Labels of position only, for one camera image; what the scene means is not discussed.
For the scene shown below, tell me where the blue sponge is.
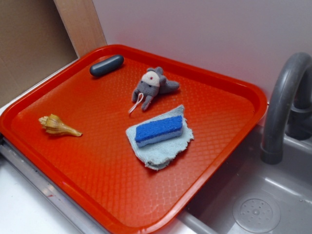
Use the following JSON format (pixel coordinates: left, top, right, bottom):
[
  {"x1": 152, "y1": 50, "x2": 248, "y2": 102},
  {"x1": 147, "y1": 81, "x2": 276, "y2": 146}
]
[{"x1": 135, "y1": 116, "x2": 183, "y2": 148}]

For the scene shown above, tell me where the light blue cloth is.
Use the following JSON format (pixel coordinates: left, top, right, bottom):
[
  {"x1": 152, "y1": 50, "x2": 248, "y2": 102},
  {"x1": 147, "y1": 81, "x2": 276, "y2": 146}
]
[{"x1": 126, "y1": 105, "x2": 194, "y2": 171}]

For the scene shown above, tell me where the red plastic tray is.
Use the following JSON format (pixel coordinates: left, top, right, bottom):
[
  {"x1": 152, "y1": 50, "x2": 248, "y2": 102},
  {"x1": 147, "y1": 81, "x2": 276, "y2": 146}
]
[{"x1": 0, "y1": 45, "x2": 267, "y2": 234}]

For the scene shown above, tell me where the grey plush toy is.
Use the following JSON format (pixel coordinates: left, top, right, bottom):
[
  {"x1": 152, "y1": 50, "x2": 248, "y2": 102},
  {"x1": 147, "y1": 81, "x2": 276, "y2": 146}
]
[{"x1": 128, "y1": 67, "x2": 180, "y2": 114}]

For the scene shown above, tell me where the dark grey capsule object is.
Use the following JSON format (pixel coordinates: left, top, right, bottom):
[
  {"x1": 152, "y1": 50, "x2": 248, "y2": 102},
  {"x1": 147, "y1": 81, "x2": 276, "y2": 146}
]
[{"x1": 89, "y1": 55, "x2": 124, "y2": 77}]

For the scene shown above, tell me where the tan spiral seashell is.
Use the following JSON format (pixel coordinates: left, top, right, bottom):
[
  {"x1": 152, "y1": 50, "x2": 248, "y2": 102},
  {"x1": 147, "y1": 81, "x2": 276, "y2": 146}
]
[{"x1": 39, "y1": 114, "x2": 82, "y2": 137}]

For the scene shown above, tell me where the grey plastic sink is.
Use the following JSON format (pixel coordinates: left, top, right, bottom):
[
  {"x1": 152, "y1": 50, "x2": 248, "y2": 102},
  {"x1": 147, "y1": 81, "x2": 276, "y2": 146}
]
[{"x1": 178, "y1": 127, "x2": 312, "y2": 234}]

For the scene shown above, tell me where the light wooden board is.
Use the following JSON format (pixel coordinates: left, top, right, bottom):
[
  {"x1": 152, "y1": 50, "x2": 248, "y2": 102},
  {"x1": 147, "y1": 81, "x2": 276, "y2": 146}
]
[{"x1": 54, "y1": 0, "x2": 107, "y2": 58}]

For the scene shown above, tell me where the grey toy faucet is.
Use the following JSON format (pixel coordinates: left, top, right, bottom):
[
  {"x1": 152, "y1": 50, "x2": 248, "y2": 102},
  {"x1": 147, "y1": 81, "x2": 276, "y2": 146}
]
[{"x1": 261, "y1": 52, "x2": 312, "y2": 164}]

